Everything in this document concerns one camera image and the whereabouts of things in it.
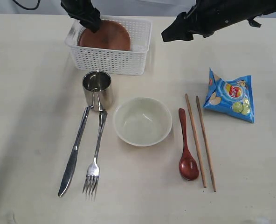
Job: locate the wooden chopstick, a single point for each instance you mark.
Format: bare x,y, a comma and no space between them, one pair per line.
196,141
206,144

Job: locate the shiny steel cup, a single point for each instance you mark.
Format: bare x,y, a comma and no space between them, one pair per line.
98,90

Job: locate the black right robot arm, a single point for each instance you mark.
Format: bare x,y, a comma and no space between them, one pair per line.
269,8

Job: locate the steel knife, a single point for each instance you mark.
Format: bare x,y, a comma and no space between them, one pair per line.
71,165

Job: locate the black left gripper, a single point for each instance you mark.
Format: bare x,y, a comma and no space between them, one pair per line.
83,10

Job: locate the steel fork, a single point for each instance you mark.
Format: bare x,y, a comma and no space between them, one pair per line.
93,171

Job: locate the white perforated plastic basket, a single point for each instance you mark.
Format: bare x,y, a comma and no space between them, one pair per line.
130,62

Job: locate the blue chips bag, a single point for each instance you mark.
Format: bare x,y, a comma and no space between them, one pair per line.
234,98

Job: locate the brown wooden plate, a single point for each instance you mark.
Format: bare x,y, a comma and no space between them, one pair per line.
111,35

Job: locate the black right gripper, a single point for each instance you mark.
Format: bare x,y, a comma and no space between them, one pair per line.
208,16

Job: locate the dark red wooden spoon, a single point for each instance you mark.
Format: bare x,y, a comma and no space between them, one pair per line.
187,165

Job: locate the cream ceramic bowl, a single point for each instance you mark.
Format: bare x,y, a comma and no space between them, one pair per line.
142,122

